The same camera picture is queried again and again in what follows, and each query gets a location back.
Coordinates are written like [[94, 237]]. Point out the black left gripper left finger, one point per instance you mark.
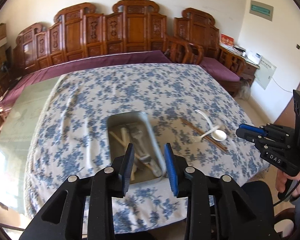
[[61, 217]]

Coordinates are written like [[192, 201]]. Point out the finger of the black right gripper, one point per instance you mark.
[[247, 135], [252, 128]]

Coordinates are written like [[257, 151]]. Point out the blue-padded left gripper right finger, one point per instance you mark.
[[217, 208]]

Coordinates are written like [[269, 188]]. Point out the dark wooden chopstick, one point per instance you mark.
[[200, 132]]

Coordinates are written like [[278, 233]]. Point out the white soup spoon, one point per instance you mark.
[[216, 133]]

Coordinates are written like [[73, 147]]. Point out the metal rectangular tray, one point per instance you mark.
[[143, 175]]

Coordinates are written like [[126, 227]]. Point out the metal fork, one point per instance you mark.
[[146, 158]]

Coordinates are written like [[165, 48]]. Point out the white curved spoon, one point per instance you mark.
[[205, 117]]

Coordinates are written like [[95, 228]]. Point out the large white spoon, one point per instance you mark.
[[126, 139]]

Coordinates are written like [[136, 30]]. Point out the white plastic fork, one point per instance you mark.
[[196, 138]]

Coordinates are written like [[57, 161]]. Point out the wooden side table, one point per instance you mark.
[[237, 64]]

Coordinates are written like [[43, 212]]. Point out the blue floral tablecloth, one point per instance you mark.
[[88, 113]]

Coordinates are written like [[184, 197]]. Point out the purple seat cushion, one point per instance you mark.
[[218, 71]]

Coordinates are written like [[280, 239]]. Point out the red box on side table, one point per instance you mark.
[[226, 40]]

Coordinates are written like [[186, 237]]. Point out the carved wooden armchair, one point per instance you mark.
[[198, 29]]

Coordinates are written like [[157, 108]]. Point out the purple bench cushion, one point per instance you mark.
[[156, 56]]

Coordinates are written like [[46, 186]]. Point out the carved wooden bench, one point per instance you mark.
[[79, 32]]

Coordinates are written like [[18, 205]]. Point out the white wall panel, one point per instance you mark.
[[265, 72]]

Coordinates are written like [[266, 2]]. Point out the green wall sign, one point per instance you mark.
[[261, 10]]

